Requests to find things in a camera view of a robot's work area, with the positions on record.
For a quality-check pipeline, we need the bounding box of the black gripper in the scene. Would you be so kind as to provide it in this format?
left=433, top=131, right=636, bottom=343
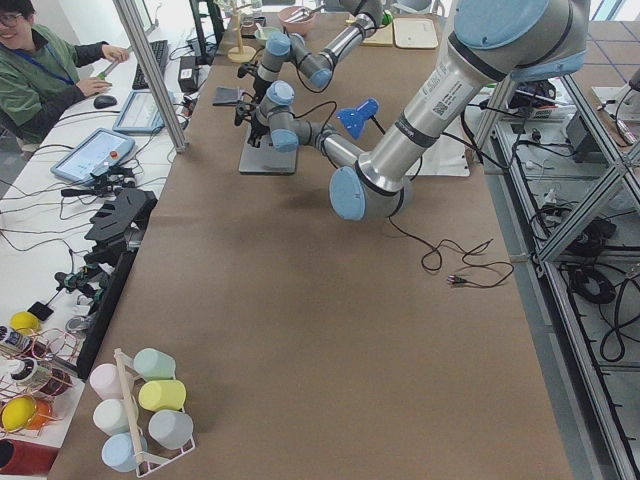
left=237, top=61, right=275, bottom=102
left=234, top=100, right=270, bottom=148

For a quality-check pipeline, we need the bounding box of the grey laptop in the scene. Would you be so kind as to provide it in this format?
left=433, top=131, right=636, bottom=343
left=238, top=135, right=298, bottom=175

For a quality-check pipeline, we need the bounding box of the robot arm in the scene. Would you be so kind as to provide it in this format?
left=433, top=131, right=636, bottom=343
left=237, top=1, right=384, bottom=101
left=234, top=1, right=590, bottom=220

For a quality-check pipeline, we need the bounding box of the folded grey cloth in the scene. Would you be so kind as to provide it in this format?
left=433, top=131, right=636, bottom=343
left=212, top=86, right=245, bottom=106

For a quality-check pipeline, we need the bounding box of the wooden cup tree stand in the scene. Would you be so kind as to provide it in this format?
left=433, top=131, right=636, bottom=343
left=218, top=0, right=257, bottom=64

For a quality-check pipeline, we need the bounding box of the mint green bowl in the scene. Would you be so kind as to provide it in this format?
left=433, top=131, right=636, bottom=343
left=254, top=27, right=280, bottom=45

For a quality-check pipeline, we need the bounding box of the pink bowl with ice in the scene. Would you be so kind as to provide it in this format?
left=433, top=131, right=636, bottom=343
left=277, top=6, right=316, bottom=36

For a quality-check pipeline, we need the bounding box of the metal ice scoop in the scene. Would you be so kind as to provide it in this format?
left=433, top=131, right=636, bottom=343
left=285, top=4, right=325, bottom=22

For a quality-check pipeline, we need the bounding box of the blue desk lamp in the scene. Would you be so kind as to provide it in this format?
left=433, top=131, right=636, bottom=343
left=336, top=97, right=386, bottom=140

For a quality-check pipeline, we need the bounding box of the black keyboard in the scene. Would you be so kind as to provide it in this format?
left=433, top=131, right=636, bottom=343
left=131, top=39, right=171, bottom=92

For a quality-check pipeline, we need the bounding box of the blue teach pendant upper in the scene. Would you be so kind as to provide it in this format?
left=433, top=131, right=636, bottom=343
left=112, top=90, right=164, bottom=135

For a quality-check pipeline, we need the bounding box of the blue teach pendant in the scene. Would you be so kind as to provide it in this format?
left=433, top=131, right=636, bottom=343
left=50, top=128, right=135, bottom=184
left=112, top=90, right=164, bottom=135

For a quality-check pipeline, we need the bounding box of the wooden cutting board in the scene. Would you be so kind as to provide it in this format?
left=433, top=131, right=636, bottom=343
left=362, top=21, right=394, bottom=47

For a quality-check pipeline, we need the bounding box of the black computer mouse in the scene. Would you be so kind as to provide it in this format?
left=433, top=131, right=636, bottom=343
left=93, top=95, right=118, bottom=110

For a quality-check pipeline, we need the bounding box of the blue teach pendant lower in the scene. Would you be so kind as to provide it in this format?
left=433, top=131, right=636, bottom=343
left=50, top=128, right=135, bottom=184

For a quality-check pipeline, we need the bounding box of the white plastic tray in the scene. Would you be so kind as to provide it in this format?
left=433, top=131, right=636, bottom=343
left=393, top=18, right=439, bottom=49

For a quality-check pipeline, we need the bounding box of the black slotted tool holder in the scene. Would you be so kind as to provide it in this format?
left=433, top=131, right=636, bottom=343
left=84, top=188, right=158, bottom=248

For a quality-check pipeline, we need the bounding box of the person in green jacket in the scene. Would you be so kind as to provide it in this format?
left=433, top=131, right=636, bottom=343
left=1, top=1, right=129, bottom=145

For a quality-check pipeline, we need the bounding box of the mint green cup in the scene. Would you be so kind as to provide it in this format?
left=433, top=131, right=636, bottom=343
left=133, top=348, right=176, bottom=381

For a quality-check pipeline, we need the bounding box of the yellow cup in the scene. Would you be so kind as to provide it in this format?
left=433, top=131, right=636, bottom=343
left=138, top=379, right=187, bottom=412

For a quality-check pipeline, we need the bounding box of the pink cup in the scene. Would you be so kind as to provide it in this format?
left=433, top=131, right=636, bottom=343
left=89, top=363, right=124, bottom=400

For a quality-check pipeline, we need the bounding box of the yellow lemon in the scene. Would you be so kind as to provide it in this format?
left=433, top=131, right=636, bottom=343
left=1, top=396, right=37, bottom=432
left=9, top=311, right=41, bottom=335

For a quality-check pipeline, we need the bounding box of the sauce bottle with label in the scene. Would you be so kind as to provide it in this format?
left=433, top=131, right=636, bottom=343
left=0, top=325, right=34, bottom=357

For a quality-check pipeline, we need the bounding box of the grey cup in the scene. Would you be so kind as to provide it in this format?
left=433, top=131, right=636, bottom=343
left=148, top=409, right=194, bottom=450

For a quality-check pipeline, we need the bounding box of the white cup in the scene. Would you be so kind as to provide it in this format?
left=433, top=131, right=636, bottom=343
left=93, top=399, right=130, bottom=436

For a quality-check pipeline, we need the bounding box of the light blue cup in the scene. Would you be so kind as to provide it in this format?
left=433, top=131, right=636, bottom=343
left=101, top=433, right=138, bottom=473

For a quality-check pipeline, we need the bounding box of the aluminium frame post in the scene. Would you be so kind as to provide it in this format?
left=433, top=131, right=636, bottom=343
left=113, top=0, right=187, bottom=154

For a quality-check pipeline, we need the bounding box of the copper wire bottle rack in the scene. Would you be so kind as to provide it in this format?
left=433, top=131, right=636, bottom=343
left=1, top=337, right=81, bottom=438

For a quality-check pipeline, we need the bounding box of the white wire cup rack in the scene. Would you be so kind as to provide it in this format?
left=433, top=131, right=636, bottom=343
left=114, top=348, right=196, bottom=479

